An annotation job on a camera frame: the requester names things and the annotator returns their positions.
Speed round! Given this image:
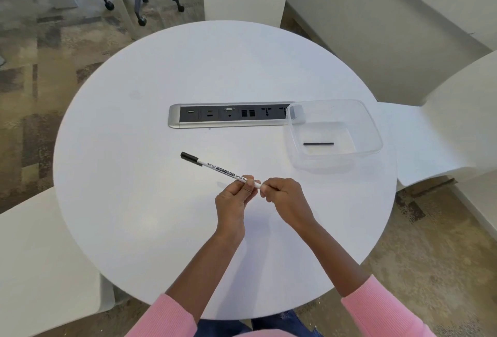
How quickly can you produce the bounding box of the person's left hand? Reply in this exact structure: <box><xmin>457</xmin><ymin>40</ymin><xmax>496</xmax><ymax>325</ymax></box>
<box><xmin>214</xmin><ymin>174</ymin><xmax>259</xmax><ymax>242</ymax></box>

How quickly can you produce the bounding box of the person's right hand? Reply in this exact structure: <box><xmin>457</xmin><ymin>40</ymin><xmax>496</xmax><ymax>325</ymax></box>
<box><xmin>259</xmin><ymin>178</ymin><xmax>317</xmax><ymax>235</ymax></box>

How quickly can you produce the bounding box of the white marker with black cap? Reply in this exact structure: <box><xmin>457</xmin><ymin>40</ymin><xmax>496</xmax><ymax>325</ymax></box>
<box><xmin>180</xmin><ymin>151</ymin><xmax>263</xmax><ymax>189</ymax></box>

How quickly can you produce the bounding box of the person's right forearm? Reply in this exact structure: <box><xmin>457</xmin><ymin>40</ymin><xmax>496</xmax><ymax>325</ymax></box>
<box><xmin>299</xmin><ymin>220</ymin><xmax>437</xmax><ymax>337</ymax></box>

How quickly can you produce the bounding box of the person's left forearm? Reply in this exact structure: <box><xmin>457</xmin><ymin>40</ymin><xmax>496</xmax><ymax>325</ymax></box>
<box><xmin>124</xmin><ymin>231</ymin><xmax>245</xmax><ymax>337</ymax></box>

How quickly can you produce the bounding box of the clear plastic container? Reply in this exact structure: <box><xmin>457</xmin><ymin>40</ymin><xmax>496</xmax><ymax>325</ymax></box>
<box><xmin>284</xmin><ymin>99</ymin><xmax>384</xmax><ymax>174</ymax></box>

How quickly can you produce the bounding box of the silver table socket panel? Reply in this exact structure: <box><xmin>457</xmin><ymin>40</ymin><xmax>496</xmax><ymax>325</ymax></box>
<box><xmin>167</xmin><ymin>101</ymin><xmax>297</xmax><ymax>129</ymax></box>

